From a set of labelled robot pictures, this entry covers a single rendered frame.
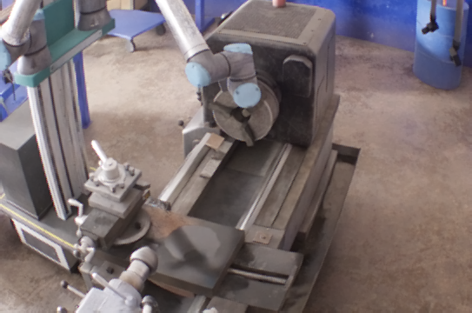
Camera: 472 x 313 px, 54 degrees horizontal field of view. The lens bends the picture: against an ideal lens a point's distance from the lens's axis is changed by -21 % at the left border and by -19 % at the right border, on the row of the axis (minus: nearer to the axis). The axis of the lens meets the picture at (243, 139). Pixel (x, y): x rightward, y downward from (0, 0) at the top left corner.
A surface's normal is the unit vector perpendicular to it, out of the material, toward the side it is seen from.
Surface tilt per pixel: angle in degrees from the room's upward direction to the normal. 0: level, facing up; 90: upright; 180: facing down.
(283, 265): 0
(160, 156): 0
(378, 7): 90
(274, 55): 90
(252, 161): 0
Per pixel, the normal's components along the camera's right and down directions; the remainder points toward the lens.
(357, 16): -0.33, 0.54
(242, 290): 0.00, -0.82
